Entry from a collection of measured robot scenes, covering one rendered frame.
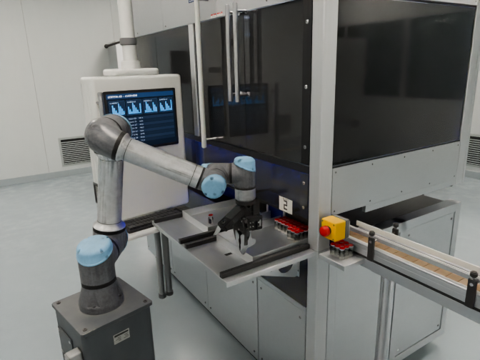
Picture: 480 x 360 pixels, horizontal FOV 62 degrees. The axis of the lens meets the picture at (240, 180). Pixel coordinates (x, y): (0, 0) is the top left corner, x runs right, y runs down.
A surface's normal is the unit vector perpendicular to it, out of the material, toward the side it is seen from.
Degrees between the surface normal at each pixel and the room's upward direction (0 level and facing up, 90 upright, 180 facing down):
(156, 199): 90
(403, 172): 90
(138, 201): 90
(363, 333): 90
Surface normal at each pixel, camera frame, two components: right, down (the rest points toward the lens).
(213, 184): 0.00, 0.28
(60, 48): 0.54, 0.22
